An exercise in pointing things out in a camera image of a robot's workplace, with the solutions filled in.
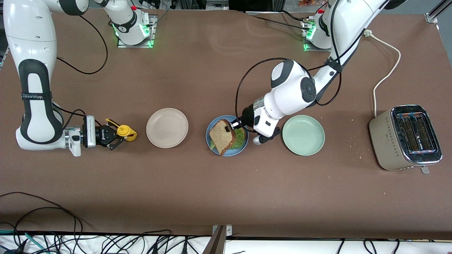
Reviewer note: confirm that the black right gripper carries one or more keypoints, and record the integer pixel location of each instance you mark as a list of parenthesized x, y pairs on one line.
[(100, 134)]

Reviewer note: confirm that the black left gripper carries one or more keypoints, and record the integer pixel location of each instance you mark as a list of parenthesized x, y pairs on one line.
[(246, 116)]

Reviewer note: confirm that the green lettuce leaf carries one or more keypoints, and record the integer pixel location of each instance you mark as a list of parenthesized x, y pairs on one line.
[(240, 139)]

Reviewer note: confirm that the yellow squeeze bottle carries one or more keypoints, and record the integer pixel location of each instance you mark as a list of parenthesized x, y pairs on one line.
[(130, 134)]

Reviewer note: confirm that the brown bread slice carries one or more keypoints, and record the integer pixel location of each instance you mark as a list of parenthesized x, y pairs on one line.
[(220, 137)]

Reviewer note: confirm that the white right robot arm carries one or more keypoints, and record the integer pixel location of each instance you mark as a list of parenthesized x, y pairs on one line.
[(31, 35)]

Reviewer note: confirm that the blue round plate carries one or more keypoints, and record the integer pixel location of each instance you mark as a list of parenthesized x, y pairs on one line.
[(236, 151)]

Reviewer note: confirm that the cream round plate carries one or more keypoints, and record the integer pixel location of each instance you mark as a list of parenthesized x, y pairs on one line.
[(167, 128)]

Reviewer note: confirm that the pale green round plate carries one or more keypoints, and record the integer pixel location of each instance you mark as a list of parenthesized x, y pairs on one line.
[(303, 135)]

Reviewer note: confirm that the orange snack packet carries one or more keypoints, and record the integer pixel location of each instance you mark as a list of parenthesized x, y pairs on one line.
[(308, 2)]

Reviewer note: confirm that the beige chrome toaster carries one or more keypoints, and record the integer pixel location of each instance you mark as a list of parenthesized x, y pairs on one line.
[(385, 141)]

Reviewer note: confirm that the metal edge bracket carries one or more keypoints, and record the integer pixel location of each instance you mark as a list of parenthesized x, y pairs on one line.
[(219, 240)]

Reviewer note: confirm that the aluminium frame beam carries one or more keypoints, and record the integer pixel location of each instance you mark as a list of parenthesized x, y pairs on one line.
[(217, 4)]

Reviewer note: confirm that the aluminium frame rail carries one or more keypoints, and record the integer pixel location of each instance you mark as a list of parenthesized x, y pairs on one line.
[(438, 10)]

